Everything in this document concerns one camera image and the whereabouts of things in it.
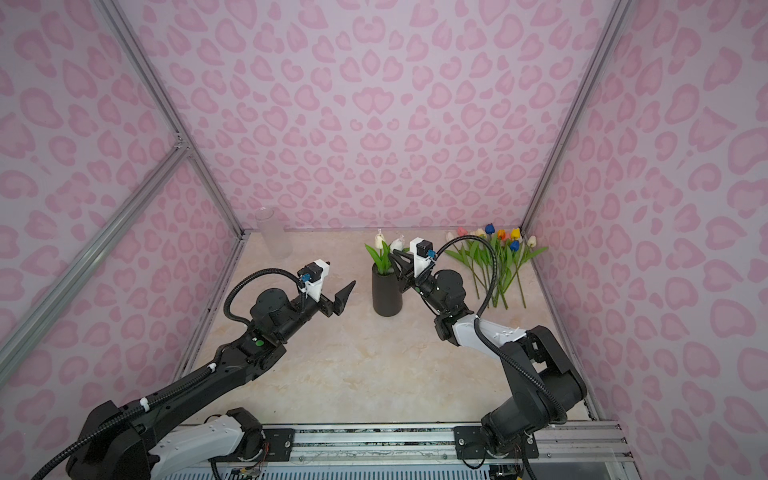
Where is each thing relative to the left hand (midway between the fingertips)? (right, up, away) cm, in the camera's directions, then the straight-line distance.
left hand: (341, 268), depth 73 cm
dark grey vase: (+10, -9, +20) cm, 24 cm away
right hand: (+13, +4, +5) cm, 14 cm away
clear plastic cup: (-32, +7, +44) cm, 55 cm away
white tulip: (+9, +8, +7) cm, 14 cm away
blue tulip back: (+51, +14, +45) cm, 69 cm away
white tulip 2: (+14, +6, +6) cm, 16 cm away
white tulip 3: (+65, +4, +41) cm, 77 cm away
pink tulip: (+39, +12, +45) cm, 61 cm away
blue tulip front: (+57, +6, +36) cm, 68 cm away
